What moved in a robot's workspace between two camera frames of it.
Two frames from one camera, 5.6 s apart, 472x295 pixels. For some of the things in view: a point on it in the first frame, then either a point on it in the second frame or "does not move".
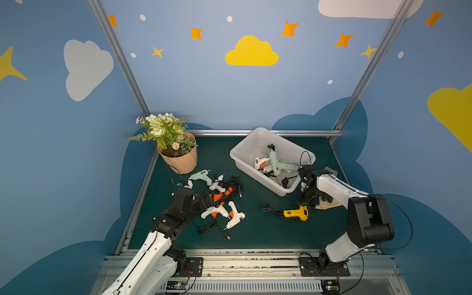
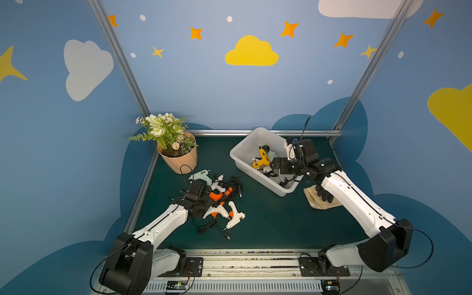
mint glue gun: [203, 174] does not move
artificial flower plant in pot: [176, 145] does not move
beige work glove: [326, 204] does not move
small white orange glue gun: [235, 216] does not move
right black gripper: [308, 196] to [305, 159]
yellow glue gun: [302, 212] to [265, 160]
